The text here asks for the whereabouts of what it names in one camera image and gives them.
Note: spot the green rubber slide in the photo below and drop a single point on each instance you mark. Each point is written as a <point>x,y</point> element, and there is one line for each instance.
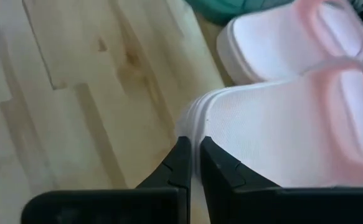
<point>218,7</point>

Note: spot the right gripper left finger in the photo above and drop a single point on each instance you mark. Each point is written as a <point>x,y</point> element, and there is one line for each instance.
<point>106,208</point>

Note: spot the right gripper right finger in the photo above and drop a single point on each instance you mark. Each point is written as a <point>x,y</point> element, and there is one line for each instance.
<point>293,208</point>

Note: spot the pink rubber slide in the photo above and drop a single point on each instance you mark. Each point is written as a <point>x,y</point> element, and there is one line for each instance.
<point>277,40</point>
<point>277,130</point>

